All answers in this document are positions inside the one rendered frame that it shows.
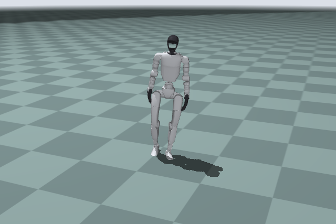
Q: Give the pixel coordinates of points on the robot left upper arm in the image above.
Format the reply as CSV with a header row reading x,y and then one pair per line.
x,y
185,61

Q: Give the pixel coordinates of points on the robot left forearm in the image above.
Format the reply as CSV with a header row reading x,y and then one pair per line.
x,y
187,87

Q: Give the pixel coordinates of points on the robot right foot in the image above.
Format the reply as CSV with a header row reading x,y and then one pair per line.
x,y
155,150

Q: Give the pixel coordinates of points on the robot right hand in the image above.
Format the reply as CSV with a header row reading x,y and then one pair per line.
x,y
149,95

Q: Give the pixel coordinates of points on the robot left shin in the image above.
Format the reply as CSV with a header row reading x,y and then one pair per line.
x,y
171,138

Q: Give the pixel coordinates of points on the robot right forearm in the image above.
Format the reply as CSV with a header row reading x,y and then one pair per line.
x,y
151,82

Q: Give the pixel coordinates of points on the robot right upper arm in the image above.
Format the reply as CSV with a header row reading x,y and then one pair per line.
x,y
155,65

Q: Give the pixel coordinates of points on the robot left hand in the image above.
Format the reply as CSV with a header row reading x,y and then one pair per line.
x,y
186,101

